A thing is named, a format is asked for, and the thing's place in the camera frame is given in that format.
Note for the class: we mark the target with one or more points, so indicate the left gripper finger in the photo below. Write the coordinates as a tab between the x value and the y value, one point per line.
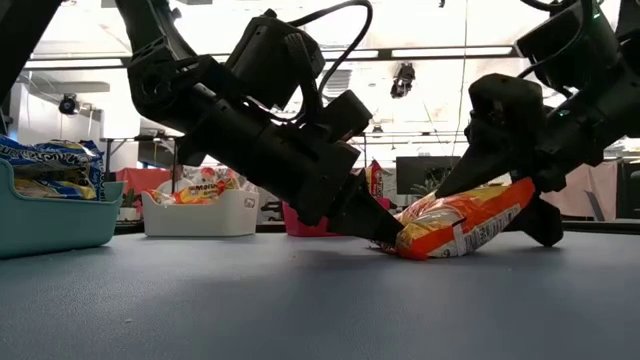
360	227
372	207

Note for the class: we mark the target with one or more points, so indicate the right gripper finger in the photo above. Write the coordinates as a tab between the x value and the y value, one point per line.
542	222
505	120

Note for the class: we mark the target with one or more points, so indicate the red Maruchan noodle pack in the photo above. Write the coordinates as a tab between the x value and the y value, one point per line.
375	180

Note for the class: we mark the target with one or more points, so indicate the orange Maruchan noodle pack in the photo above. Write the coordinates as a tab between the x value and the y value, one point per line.
160	196
200	192
450	225

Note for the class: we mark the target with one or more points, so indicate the blue Maruchan noodle pack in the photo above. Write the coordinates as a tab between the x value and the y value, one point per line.
40	189
97	175
50	155

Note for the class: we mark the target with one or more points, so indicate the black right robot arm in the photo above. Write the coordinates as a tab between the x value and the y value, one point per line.
575	45

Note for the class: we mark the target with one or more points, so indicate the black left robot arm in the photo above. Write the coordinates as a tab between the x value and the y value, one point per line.
175	85

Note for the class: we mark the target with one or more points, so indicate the draped pinkish cloth cover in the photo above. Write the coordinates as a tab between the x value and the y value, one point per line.
572	202

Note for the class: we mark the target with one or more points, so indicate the black computer monitor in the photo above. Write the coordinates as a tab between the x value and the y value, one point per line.
415	172

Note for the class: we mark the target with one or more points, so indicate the pink plastic bin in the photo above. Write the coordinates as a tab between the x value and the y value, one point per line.
292	225

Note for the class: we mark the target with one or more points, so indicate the black cabinet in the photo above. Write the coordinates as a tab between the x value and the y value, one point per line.
629	190

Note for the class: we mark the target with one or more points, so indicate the white plastic bin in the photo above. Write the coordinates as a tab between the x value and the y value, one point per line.
200	217

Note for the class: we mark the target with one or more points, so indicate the black ceiling spotlight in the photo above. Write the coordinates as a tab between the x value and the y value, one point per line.
402	80
67	104

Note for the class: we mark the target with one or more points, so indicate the person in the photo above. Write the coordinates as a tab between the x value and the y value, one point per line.
170	186

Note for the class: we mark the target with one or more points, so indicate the red cloth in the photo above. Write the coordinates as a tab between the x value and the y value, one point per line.
140	177

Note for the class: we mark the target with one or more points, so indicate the small white potted plant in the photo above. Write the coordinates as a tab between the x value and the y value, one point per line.
129	197

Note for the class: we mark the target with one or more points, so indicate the teal plastic bin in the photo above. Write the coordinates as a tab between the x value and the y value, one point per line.
55	225

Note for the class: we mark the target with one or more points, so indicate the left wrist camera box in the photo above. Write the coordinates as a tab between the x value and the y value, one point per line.
347	115

